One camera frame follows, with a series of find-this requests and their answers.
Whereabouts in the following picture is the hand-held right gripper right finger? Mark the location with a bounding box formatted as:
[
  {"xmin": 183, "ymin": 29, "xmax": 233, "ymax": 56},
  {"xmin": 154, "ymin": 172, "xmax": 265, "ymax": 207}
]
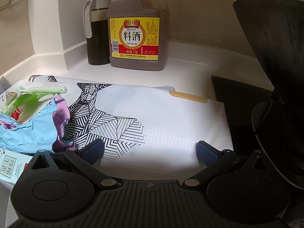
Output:
[{"xmin": 182, "ymin": 140, "xmax": 280, "ymax": 192}]

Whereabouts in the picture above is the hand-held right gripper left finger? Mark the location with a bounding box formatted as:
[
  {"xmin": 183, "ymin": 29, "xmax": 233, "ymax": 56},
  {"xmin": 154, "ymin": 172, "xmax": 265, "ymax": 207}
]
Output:
[{"xmin": 28, "ymin": 138, "xmax": 120, "ymax": 192}]

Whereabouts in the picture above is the teal floral toothpaste box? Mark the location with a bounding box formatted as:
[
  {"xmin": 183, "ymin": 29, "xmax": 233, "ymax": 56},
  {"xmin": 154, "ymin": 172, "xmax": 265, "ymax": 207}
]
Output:
[{"xmin": 0, "ymin": 147, "xmax": 32, "ymax": 190}]

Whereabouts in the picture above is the black glass gas stove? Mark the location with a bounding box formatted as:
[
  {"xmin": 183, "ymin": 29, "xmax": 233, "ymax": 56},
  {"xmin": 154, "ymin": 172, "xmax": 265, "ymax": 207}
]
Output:
[{"xmin": 211, "ymin": 75, "xmax": 304, "ymax": 162}]

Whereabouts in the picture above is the torn pink paper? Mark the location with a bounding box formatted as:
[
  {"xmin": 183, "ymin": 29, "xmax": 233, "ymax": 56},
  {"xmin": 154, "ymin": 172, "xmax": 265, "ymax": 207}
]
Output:
[{"xmin": 47, "ymin": 94, "xmax": 76, "ymax": 152}]

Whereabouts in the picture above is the grey-backed printed white mat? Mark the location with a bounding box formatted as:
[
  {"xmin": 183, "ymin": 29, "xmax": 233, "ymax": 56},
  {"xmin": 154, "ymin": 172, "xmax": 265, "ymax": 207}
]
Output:
[{"xmin": 5, "ymin": 74, "xmax": 234, "ymax": 180}]

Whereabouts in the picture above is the blue cloth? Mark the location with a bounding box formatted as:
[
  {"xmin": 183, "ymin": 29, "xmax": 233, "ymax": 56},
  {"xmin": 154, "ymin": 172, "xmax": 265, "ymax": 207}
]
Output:
[{"xmin": 0, "ymin": 113, "xmax": 62, "ymax": 154}]

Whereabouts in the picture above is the green plastic wrapper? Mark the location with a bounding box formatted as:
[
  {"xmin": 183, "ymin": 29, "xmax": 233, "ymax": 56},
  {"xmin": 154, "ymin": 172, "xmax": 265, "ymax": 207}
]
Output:
[{"xmin": 5, "ymin": 93, "xmax": 56, "ymax": 124}]

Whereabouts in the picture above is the white red printed packet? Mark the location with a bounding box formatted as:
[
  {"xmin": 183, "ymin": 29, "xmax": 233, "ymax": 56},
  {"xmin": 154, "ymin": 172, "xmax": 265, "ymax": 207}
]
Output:
[{"xmin": 0, "ymin": 90, "xmax": 26, "ymax": 124}]

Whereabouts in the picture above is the dark sauce dispenser bottle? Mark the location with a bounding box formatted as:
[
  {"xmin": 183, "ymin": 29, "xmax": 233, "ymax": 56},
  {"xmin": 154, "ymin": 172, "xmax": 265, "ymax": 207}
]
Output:
[{"xmin": 83, "ymin": 0, "xmax": 112, "ymax": 66}]

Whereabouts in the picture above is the amber cooking wine jug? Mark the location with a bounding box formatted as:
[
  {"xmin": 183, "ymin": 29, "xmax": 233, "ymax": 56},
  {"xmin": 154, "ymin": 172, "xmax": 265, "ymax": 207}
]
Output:
[{"xmin": 106, "ymin": 0, "xmax": 170, "ymax": 71}]

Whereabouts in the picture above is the black wok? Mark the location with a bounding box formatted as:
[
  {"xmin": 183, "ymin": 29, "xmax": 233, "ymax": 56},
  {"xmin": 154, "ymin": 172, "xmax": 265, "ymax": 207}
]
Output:
[{"xmin": 232, "ymin": 0, "xmax": 304, "ymax": 100}]

